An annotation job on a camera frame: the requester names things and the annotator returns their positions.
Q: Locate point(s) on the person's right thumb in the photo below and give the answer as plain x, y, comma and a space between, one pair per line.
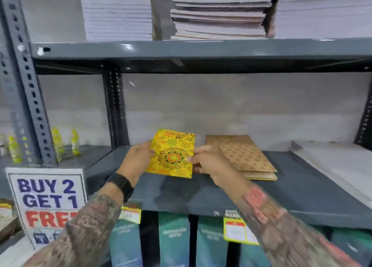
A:
195, 159

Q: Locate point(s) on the yellow liquid bottle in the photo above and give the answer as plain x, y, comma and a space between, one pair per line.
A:
14, 150
58, 144
75, 143

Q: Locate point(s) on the grey metal shelving rack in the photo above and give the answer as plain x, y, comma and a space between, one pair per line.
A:
203, 50

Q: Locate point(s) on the black wristband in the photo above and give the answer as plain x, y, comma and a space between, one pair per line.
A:
122, 184

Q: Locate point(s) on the yellow floral patterned envelope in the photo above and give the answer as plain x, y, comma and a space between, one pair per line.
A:
173, 153

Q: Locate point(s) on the white promotional sign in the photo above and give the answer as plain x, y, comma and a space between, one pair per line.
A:
43, 200

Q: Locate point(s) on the stack of white notebooks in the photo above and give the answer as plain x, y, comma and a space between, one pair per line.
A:
117, 12

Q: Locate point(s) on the person's left hand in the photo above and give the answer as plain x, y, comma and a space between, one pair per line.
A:
132, 160

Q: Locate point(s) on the stack of pale notebooks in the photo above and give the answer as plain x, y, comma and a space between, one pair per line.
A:
219, 14

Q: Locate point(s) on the yellow price label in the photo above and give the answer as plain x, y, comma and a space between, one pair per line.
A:
237, 232
130, 214

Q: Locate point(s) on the stack of white paper sheets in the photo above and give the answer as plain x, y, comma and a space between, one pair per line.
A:
340, 165

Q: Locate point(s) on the brown embossed envelope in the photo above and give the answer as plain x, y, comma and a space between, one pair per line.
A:
225, 139

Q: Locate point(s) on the teal book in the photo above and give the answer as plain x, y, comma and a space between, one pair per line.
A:
353, 246
252, 256
211, 243
174, 240
126, 246

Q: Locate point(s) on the brown dotted envelope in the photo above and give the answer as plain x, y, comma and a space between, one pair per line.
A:
247, 157

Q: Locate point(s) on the person's left thumb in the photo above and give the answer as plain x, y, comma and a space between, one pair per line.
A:
149, 153

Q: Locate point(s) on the person's right hand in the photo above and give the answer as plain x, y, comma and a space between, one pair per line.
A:
213, 163

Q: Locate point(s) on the person's right forearm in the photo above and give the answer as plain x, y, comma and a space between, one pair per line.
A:
279, 229

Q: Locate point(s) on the cream envelope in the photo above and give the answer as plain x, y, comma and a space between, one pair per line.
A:
263, 175

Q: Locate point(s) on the stack of white paper reams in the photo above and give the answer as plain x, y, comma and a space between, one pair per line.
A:
325, 14

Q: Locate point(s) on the person's left forearm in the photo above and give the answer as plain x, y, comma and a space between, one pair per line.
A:
87, 229

